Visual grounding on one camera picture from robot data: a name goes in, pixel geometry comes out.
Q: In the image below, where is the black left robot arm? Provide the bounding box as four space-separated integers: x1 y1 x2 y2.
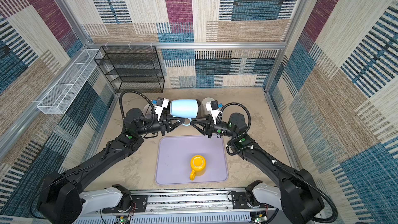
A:
36 108 185 224

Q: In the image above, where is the aluminium front rail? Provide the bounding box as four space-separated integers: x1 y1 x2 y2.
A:
74 188 290 224

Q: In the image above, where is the white wire mesh basket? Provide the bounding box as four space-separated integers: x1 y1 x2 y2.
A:
37 49 98 115

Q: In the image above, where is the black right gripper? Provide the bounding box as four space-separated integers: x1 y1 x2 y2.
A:
190 113 236 139

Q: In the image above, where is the lavender purple mug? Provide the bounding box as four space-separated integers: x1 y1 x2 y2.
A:
143 104 154 119

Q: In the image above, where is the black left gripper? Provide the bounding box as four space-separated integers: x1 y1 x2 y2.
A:
136 114 183 138

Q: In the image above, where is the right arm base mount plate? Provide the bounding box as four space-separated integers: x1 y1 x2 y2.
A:
227 191 274 209

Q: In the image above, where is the yellow mug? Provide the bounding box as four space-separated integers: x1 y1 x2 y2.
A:
190 155 206 180

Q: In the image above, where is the light blue mug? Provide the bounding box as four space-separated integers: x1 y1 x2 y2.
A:
170 99 201 126

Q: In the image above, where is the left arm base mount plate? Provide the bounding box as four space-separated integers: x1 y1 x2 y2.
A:
102 195 148 214

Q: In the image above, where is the white mug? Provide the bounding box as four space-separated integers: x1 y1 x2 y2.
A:
202 97 214 108

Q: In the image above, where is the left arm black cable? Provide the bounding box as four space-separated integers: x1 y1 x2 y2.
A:
119 90 155 131

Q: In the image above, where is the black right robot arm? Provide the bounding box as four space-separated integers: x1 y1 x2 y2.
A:
190 113 338 224

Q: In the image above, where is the black wire mesh shelf rack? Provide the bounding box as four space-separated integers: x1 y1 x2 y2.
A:
94 46 165 93

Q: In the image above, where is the lavender silicone tray mat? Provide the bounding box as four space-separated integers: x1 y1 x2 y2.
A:
155 135 228 185

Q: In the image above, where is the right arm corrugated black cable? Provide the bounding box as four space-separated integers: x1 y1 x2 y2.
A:
219 102 339 224

